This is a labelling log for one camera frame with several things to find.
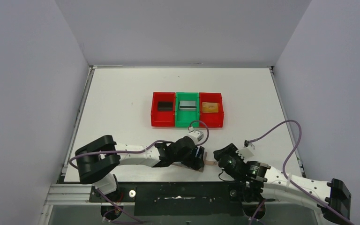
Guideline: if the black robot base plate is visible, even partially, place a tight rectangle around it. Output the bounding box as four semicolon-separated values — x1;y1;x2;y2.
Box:
89;181;266;219

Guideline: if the gold card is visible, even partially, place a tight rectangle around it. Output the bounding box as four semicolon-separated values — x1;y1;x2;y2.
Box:
202;102;219;113

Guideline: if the aluminium table edge rail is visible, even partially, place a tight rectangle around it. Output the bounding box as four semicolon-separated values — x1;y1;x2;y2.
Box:
60;65;97;177

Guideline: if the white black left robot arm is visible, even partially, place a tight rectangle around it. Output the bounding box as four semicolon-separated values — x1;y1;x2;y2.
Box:
68;131;207;195

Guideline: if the tan leather card holder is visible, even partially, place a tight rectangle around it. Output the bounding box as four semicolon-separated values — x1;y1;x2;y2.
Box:
173;152;218;173

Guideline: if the black card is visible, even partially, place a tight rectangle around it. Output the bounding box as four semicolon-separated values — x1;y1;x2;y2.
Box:
157;101;173;112

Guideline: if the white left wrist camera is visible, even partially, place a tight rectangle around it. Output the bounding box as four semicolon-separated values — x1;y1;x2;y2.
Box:
187;127;204;146

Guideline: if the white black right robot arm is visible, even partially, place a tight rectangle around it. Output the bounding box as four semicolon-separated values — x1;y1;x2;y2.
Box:
213;143;352;225

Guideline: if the green plastic bin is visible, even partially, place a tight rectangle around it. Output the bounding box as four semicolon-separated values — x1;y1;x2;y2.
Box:
175;92;200;128

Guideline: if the red plastic bin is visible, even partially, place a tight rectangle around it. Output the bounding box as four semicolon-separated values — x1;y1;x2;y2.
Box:
199;92;225;128
150;92;176;127

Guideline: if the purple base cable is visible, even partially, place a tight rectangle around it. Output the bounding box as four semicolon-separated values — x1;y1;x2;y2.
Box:
97;186;146;224

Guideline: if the silver card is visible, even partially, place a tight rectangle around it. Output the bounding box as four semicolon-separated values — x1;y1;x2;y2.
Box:
179;100;197;111

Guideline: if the black strap loop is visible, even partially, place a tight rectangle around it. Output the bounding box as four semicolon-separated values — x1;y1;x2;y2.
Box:
217;169;233;182

